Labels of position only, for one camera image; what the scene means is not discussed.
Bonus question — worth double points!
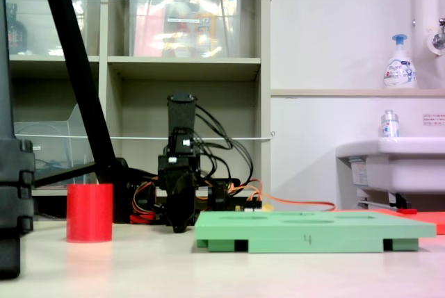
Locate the red cylinder block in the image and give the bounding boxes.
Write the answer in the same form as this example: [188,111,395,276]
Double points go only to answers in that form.
[65,183,114,244]

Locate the green shape-hole board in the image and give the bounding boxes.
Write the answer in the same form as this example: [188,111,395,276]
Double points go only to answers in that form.
[193,210,437,254]

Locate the beige shelf unit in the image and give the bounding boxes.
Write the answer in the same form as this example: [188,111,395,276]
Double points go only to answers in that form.
[0,0,273,199]

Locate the clear slanted storage bin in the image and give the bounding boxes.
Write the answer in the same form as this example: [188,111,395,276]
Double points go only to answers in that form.
[13,103,95,188]

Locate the pink packet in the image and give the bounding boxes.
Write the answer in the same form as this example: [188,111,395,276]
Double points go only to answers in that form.
[133,3,165,58]

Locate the white yellow spray bottle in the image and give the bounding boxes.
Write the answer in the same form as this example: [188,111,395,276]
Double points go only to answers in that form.
[193,0,219,58]

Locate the large clear storage bin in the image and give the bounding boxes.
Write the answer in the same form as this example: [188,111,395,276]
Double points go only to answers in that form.
[127,0,244,58]

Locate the black notched tripod stack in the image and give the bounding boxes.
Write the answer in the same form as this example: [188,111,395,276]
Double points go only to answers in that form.
[0,0,35,280]

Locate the dark glass bottle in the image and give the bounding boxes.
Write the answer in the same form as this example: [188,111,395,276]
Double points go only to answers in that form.
[6,2,29,56]

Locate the small clear sanitizer bottle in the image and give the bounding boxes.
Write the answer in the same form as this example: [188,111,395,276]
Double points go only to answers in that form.
[378,109,401,138]

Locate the white sink basin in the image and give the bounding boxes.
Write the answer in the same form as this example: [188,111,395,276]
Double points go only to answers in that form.
[335,136,445,209]

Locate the white blue soap pump bottle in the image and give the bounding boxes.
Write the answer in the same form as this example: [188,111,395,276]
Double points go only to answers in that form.
[382,33,418,90]

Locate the red printed base mount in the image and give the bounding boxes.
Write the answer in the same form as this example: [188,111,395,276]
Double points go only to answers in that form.
[130,210,156,224]

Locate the thin orange base wires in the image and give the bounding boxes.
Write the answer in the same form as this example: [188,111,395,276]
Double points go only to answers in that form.
[131,180,159,216]

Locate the black arm wire bundle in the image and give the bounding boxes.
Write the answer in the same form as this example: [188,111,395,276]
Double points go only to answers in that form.
[193,103,254,191]

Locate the long orange wire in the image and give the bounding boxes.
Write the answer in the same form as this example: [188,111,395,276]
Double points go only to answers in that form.
[239,179,337,213]

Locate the black camera tripod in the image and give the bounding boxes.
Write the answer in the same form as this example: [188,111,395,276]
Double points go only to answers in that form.
[33,0,135,224]

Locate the red white wall label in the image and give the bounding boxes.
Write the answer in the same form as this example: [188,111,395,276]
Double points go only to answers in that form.
[422,113,445,126]

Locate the metal wall faucet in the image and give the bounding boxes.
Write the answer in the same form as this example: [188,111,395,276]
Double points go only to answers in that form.
[426,17,445,56]

